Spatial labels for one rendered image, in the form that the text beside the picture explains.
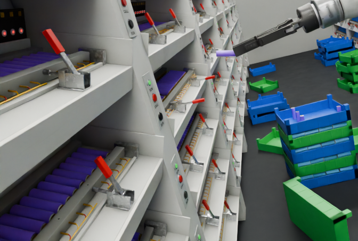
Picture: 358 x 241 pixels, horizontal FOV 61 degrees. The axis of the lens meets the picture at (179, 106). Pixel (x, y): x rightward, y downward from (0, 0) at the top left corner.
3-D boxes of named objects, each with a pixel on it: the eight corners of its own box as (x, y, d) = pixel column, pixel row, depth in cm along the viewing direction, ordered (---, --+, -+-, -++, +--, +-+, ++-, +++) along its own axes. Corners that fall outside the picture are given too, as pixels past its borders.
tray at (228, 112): (235, 113, 204) (237, 93, 199) (229, 158, 149) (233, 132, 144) (205, 109, 208) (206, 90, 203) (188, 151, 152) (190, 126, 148)
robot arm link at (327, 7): (335, -12, 77) (311, 0, 79) (347, 22, 79) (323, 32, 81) (326, -11, 86) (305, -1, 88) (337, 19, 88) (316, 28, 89)
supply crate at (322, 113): (332, 107, 164) (330, 93, 162) (351, 119, 145) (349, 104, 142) (276, 121, 167) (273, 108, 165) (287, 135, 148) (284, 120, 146)
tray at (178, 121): (206, 86, 129) (208, 64, 126) (172, 155, 74) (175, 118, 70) (160, 81, 133) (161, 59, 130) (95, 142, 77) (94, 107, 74)
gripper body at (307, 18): (307, 1, 87) (275, 17, 90) (312, 2, 80) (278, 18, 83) (316, 26, 89) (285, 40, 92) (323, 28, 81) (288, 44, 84)
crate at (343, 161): (338, 147, 170) (336, 134, 168) (357, 164, 151) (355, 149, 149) (284, 159, 174) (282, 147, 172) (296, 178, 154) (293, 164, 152)
